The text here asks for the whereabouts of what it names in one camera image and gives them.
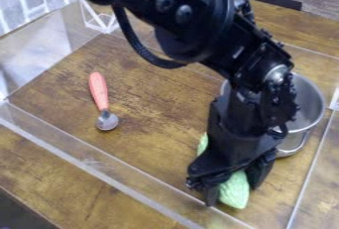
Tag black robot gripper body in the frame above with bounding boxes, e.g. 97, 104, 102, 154
187, 97, 283, 190

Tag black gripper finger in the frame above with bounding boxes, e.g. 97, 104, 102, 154
246, 150, 275, 189
205, 185, 221, 206

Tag green bitter gourd toy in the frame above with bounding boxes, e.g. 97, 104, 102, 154
195, 132, 253, 211

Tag silver metal pot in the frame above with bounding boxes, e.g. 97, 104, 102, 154
219, 72, 327, 159

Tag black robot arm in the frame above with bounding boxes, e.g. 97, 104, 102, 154
89, 0, 299, 205

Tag orange handled metal scoop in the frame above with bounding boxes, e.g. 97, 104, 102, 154
89, 71, 119, 131

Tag clear acrylic enclosure walls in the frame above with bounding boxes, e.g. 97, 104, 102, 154
0, 4, 339, 229

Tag clear acrylic triangular bracket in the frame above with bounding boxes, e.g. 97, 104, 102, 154
81, 0, 119, 34

